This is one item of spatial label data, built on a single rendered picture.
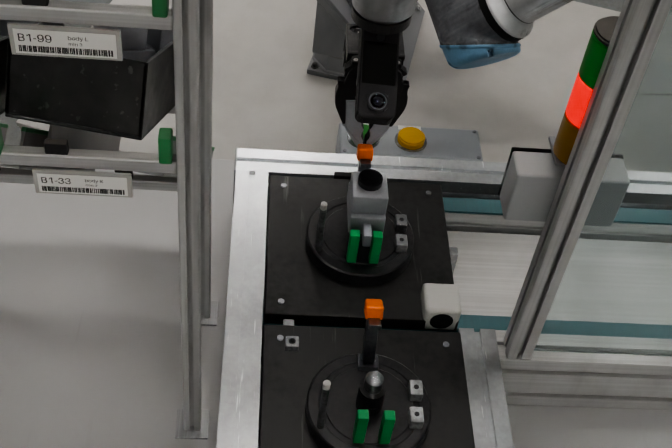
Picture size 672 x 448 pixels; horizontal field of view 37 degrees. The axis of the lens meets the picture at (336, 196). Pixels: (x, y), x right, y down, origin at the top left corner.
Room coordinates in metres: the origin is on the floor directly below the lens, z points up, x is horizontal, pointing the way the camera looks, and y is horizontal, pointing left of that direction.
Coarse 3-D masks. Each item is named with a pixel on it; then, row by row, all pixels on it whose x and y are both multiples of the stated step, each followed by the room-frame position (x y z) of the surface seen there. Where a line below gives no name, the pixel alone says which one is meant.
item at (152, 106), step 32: (32, 64) 0.70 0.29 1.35; (64, 64) 0.70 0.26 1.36; (96, 64) 0.70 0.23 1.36; (128, 64) 0.70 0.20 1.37; (160, 64) 0.74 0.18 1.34; (32, 96) 0.68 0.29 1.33; (64, 96) 0.69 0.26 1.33; (96, 96) 0.69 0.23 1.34; (128, 96) 0.69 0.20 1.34; (160, 96) 0.73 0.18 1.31; (96, 128) 0.67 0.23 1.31; (128, 128) 0.67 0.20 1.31
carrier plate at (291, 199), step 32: (288, 192) 0.95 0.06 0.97; (320, 192) 0.96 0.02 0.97; (416, 192) 0.99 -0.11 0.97; (288, 224) 0.90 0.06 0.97; (416, 224) 0.93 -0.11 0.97; (288, 256) 0.84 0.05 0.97; (416, 256) 0.87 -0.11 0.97; (448, 256) 0.88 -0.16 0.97; (288, 288) 0.79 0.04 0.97; (320, 288) 0.80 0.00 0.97; (352, 288) 0.80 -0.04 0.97; (384, 288) 0.81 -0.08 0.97; (416, 288) 0.82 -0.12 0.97; (320, 320) 0.75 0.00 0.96; (352, 320) 0.76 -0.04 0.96; (384, 320) 0.76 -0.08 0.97; (416, 320) 0.77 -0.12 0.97
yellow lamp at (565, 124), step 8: (568, 120) 0.77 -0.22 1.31; (560, 128) 0.78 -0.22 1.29; (568, 128) 0.77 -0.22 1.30; (576, 128) 0.76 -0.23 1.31; (560, 136) 0.78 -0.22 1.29; (568, 136) 0.77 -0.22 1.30; (576, 136) 0.76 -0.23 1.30; (560, 144) 0.77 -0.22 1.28; (568, 144) 0.76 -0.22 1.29; (560, 152) 0.77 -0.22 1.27; (568, 152) 0.76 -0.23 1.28; (560, 160) 0.77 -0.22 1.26
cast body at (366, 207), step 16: (352, 176) 0.88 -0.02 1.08; (368, 176) 0.88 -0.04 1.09; (384, 176) 0.89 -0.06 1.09; (352, 192) 0.86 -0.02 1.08; (368, 192) 0.86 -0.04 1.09; (384, 192) 0.86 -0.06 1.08; (352, 208) 0.85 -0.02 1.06; (368, 208) 0.85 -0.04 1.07; (384, 208) 0.85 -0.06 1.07; (352, 224) 0.84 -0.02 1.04; (368, 224) 0.85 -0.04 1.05; (384, 224) 0.85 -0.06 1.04; (368, 240) 0.83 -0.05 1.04
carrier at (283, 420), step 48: (336, 336) 0.73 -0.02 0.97; (384, 336) 0.74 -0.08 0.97; (432, 336) 0.75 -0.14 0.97; (288, 384) 0.65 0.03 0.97; (336, 384) 0.64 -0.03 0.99; (384, 384) 0.63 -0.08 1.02; (432, 384) 0.68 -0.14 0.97; (288, 432) 0.59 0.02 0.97; (336, 432) 0.58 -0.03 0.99; (384, 432) 0.58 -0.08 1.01; (432, 432) 0.61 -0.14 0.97
